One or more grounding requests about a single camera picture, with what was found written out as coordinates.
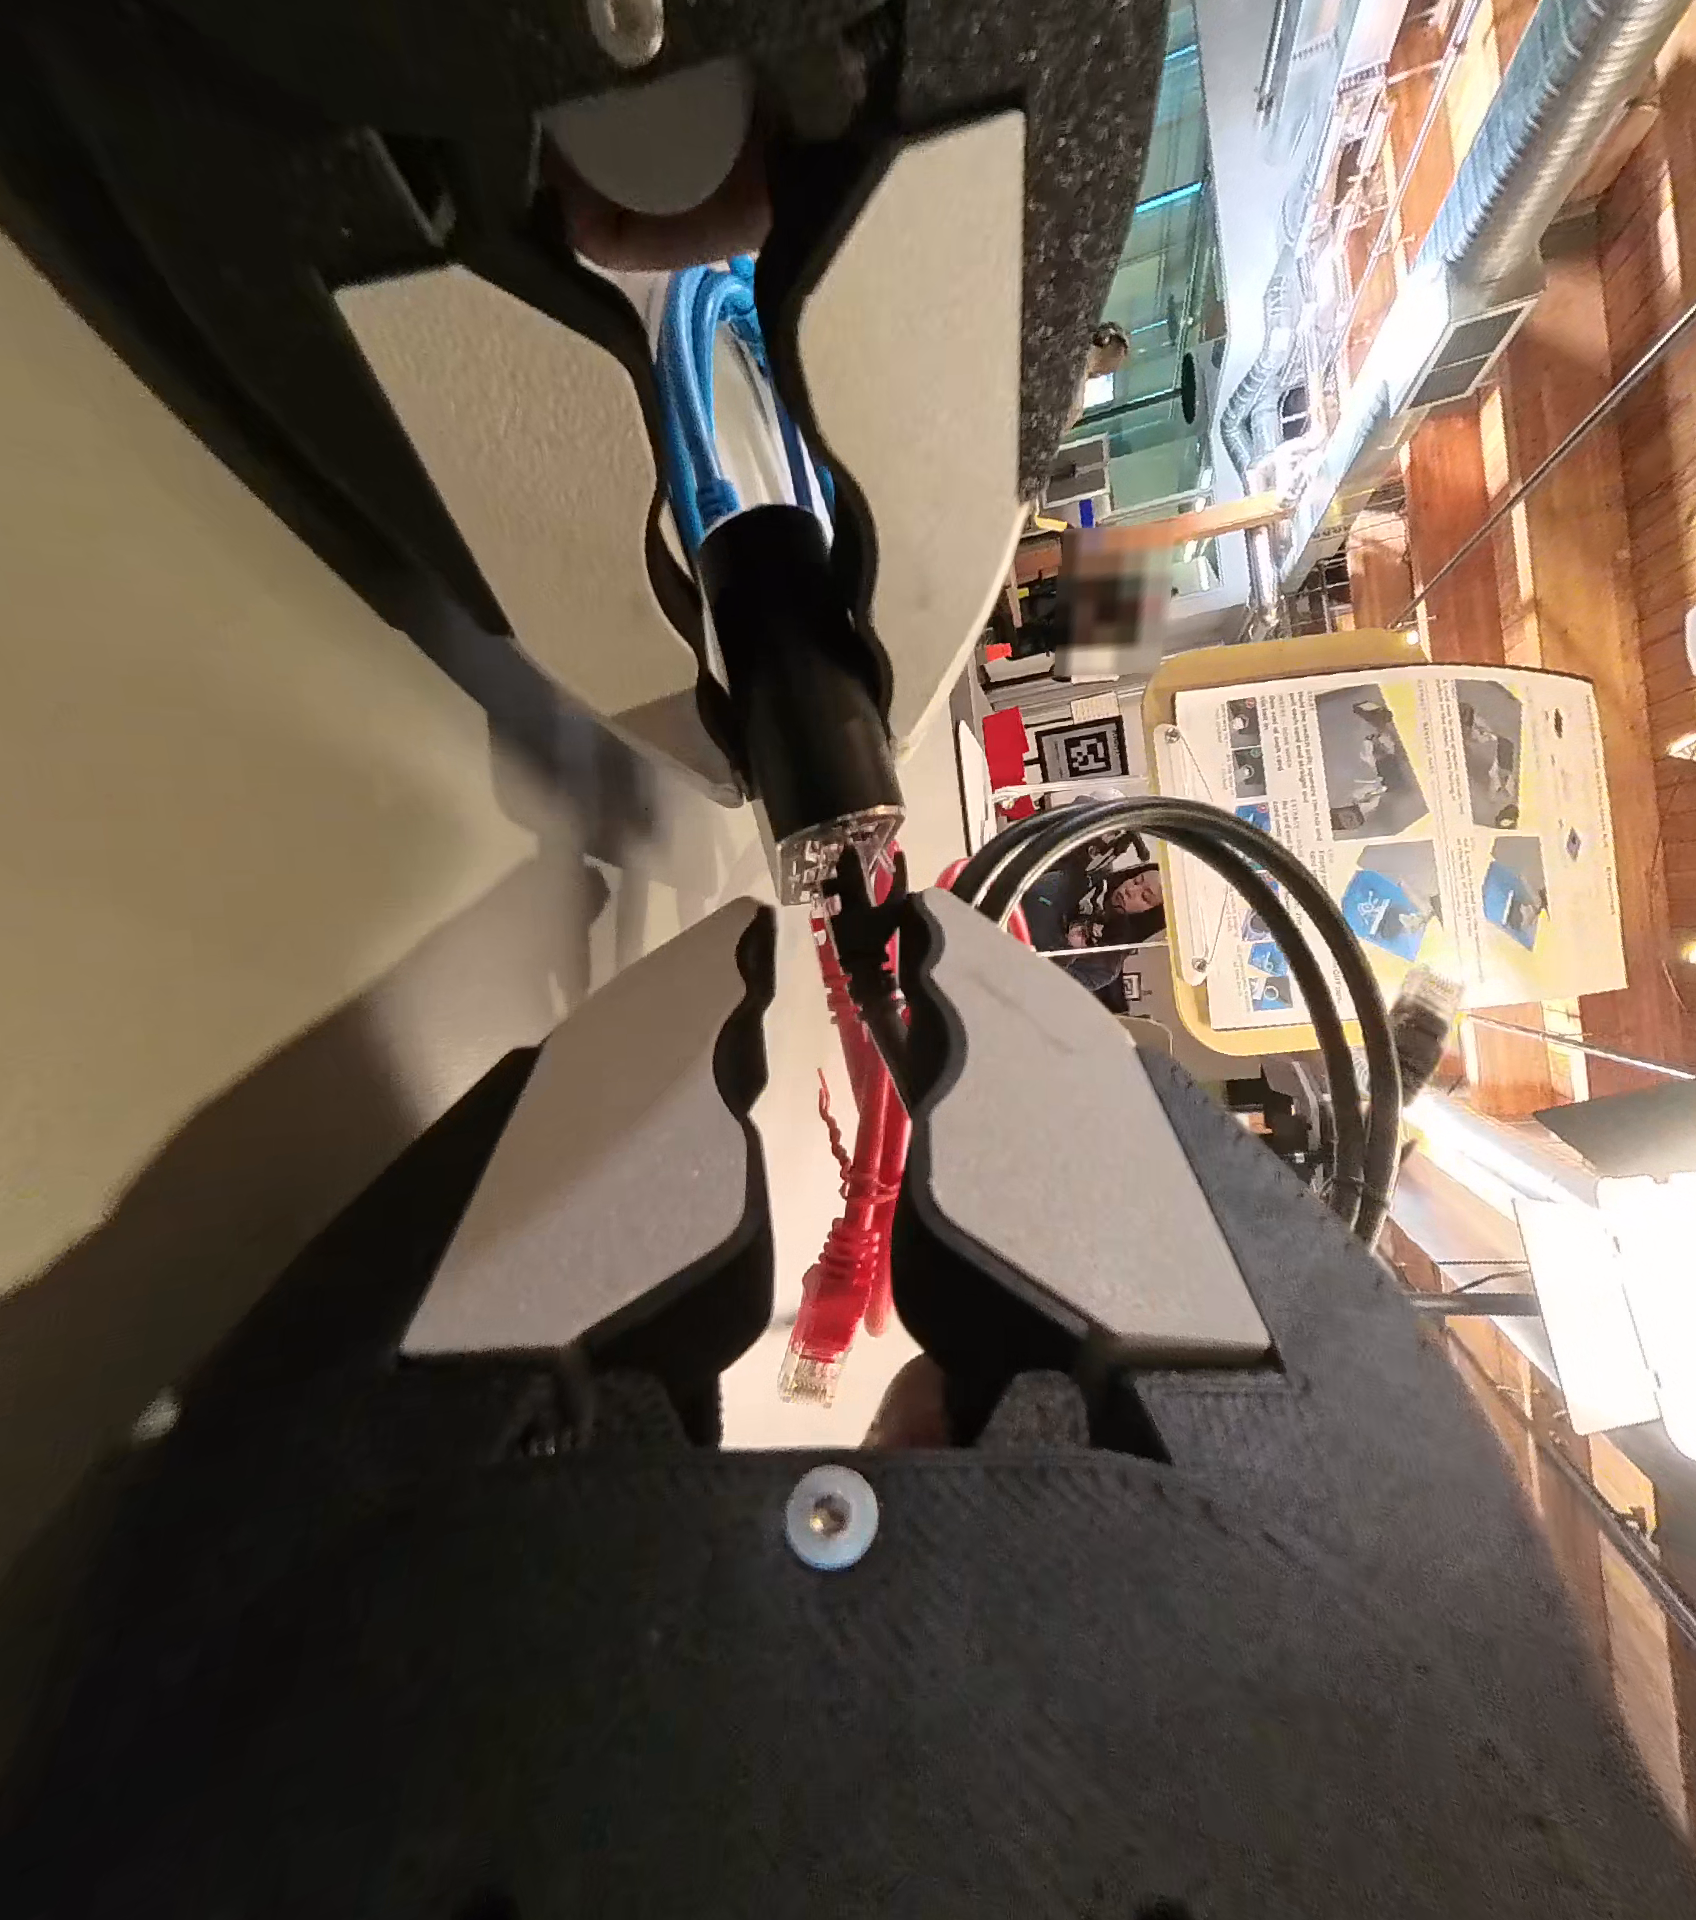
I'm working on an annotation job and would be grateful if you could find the bright ceiling light panel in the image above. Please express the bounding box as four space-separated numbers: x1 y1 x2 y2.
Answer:
1524 1056 1696 1502

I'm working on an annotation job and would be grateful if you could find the instruction sheet on stand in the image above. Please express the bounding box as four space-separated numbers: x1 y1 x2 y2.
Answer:
1143 631 1637 1058

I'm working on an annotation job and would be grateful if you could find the person's left hand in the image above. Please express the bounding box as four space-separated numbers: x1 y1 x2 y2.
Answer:
555 166 776 279

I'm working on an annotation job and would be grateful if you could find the silver air duct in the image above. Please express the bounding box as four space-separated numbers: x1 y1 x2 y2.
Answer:
1284 0 1696 483

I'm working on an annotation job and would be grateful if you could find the black and white tag board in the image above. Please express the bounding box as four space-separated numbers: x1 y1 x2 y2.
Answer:
1034 714 1133 788

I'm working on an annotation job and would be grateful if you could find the blue ethernet cable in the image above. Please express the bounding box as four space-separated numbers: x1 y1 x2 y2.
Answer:
655 256 844 572

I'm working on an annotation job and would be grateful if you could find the red ethernet cable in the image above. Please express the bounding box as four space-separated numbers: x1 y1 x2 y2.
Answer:
774 870 1046 1404

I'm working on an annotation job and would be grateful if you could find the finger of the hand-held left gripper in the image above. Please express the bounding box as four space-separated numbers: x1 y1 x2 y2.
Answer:
333 256 760 806
788 106 1037 798

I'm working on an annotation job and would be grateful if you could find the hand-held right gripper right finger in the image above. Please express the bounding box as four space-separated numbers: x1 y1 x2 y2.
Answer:
895 893 1280 1375

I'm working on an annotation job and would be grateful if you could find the black ethernet cable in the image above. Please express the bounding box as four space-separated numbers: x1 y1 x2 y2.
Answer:
804 796 1473 1249

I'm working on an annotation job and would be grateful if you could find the black ethernet adapter hub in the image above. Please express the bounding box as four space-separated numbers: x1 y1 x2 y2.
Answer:
692 504 910 853

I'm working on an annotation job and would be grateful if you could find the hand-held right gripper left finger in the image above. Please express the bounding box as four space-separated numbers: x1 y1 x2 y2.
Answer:
398 901 783 1375

